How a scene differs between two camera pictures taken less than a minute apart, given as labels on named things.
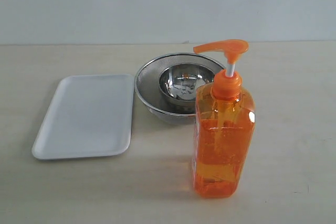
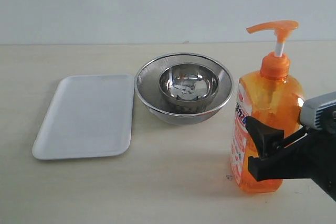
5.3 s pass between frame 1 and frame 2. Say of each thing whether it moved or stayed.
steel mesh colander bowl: stayed
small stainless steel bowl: stayed
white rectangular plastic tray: stayed
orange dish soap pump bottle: moved
